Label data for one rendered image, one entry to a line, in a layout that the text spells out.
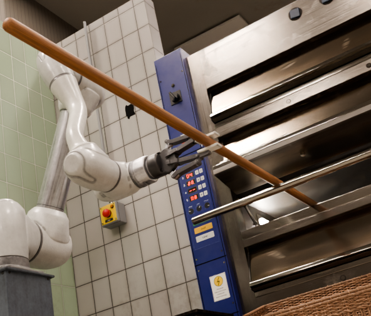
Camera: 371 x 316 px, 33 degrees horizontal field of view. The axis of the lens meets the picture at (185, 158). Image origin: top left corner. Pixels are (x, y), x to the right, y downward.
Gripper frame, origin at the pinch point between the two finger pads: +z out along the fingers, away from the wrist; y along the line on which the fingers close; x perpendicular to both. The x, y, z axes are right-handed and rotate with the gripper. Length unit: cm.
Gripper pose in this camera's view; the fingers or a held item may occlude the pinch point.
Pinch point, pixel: (208, 143)
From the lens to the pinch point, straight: 185.8
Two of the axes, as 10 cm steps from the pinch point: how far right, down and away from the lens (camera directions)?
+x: -5.2, -2.7, -8.1
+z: 8.4, -3.6, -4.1
